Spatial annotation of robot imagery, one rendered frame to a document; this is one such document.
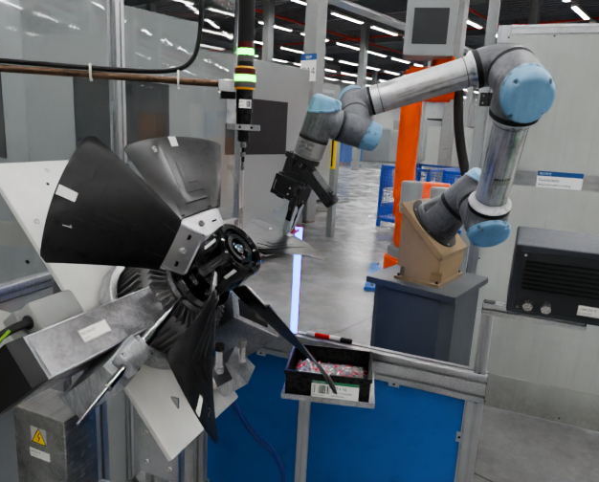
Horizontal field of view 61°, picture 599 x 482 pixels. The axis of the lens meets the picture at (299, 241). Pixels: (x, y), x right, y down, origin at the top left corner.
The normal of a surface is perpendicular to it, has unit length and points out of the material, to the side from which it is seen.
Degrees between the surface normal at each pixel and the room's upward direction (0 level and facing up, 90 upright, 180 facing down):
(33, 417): 90
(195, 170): 41
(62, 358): 50
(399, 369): 90
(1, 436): 90
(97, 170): 73
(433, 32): 90
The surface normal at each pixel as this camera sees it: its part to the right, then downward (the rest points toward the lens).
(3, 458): 0.92, 0.13
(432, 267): -0.61, 0.15
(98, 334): 0.74, -0.53
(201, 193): 0.12, -0.55
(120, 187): 0.69, -0.04
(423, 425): -0.38, 0.18
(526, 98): 0.00, 0.59
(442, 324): 0.12, 0.22
